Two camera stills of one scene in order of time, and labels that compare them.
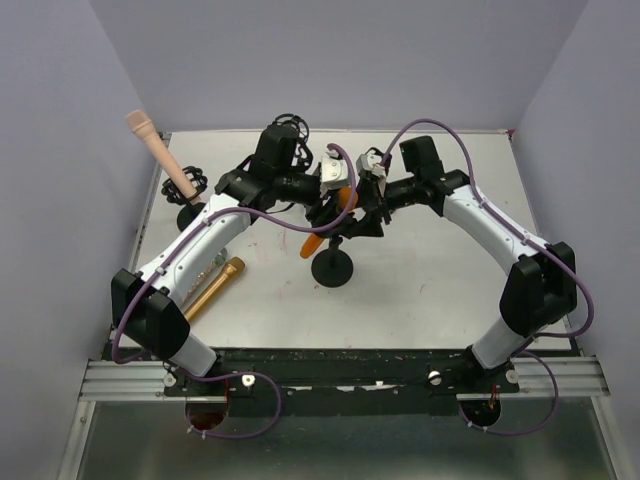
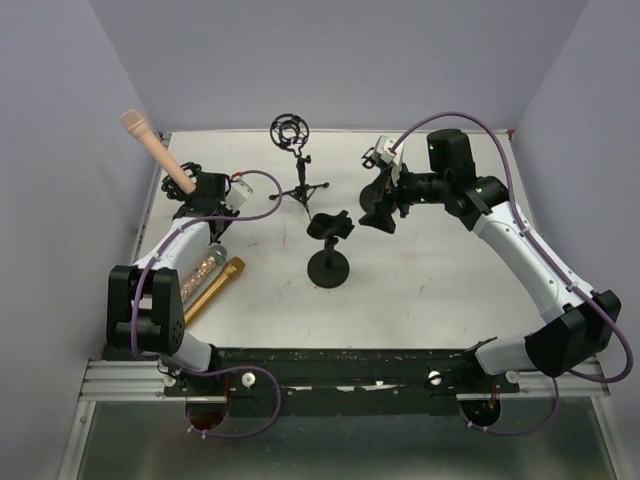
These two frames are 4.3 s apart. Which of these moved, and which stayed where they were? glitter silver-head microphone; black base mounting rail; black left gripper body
Moved: black left gripper body
Stayed: glitter silver-head microphone; black base mounting rail
